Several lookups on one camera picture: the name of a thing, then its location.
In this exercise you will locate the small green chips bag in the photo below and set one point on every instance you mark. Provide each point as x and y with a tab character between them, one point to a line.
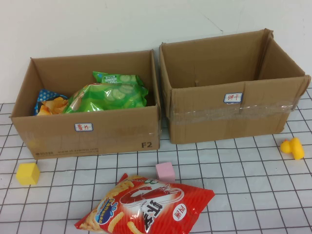
117	78

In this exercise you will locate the yellow rubber duck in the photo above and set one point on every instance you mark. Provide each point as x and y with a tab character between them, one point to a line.
293	148

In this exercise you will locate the large green chips bag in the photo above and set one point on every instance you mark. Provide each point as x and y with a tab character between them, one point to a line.
109	97

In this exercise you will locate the cardboard box printed F2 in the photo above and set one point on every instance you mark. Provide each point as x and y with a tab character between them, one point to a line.
109	131

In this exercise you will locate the pink foam cube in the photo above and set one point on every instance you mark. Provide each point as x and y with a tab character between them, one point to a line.
165	172

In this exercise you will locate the red shrimp snack bag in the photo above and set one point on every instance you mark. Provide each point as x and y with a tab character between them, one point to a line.
151	202

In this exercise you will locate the taped cardboard box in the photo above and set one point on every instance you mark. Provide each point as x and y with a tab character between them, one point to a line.
207	122

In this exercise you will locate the yellow foam cube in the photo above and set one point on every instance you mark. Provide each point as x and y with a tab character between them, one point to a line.
27	174

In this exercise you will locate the white label red chips writing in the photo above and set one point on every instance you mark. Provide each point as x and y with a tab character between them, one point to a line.
83	127

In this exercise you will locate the blue polka dot chips bag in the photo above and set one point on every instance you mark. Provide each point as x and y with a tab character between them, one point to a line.
52	106

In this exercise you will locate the white label red biscuit writing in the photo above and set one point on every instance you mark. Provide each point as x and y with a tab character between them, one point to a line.
233	98

